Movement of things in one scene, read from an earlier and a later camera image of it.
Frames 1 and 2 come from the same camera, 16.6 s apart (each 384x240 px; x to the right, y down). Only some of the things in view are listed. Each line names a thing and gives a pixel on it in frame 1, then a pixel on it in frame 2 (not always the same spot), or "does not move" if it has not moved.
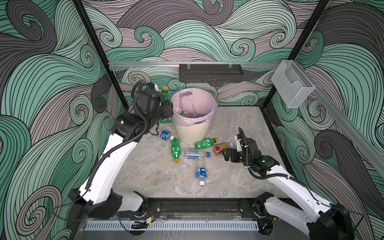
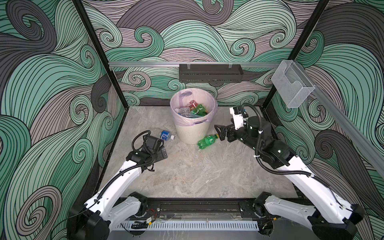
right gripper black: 234,152 -> 226,131
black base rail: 156,206 does not move
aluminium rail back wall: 135,65 does not move
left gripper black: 167,109 -> 160,155
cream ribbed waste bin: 192,134 does not move
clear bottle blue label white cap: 165,135 does not move
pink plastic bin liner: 193,106 does not move
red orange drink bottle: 218,149 -> 193,105
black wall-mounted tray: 210,73 does not move
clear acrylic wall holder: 293,85 does not move
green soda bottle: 176,149 -> 199,110
